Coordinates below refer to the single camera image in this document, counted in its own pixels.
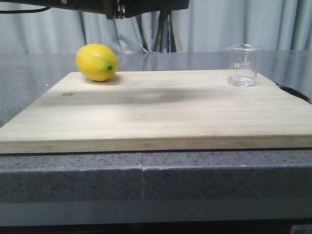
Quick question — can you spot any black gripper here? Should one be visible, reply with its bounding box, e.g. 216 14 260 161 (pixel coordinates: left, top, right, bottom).
115 0 190 52

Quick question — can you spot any steel double jigger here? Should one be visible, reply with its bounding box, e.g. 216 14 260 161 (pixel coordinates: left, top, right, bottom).
152 11 182 53

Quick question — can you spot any yellow lemon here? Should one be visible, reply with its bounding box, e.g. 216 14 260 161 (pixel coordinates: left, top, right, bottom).
76 43 119 81

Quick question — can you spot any clear glass beaker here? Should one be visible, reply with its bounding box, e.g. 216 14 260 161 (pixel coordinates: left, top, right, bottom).
228 44 262 87

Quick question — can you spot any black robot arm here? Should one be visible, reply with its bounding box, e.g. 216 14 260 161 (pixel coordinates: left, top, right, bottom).
1 0 189 53

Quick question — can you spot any grey curtain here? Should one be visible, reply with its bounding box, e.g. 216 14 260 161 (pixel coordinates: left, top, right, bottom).
0 0 312 55

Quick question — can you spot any wooden cutting board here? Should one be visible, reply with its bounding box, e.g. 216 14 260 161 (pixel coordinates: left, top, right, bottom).
0 70 312 154

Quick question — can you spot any black cable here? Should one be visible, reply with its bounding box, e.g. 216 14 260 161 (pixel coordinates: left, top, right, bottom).
0 5 52 14

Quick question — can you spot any black cutting board handle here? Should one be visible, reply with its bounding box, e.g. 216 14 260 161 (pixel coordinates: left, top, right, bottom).
275 83 312 104

